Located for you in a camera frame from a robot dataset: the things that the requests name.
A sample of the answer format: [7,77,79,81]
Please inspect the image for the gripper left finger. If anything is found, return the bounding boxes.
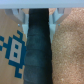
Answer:
[4,7,29,31]

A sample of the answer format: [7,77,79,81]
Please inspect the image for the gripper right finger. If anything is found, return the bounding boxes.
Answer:
[49,7,73,26]

